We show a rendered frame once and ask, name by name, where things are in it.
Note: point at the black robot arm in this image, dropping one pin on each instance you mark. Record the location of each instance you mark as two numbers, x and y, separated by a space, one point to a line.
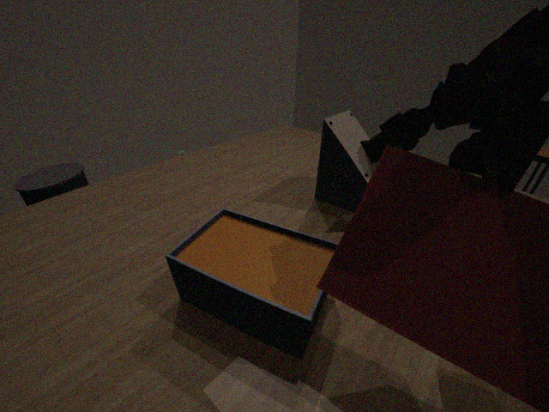
454 103

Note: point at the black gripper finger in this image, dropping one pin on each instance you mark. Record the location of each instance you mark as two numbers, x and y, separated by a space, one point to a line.
486 158
519 136

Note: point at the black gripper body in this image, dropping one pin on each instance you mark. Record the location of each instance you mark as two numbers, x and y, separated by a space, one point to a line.
522 84

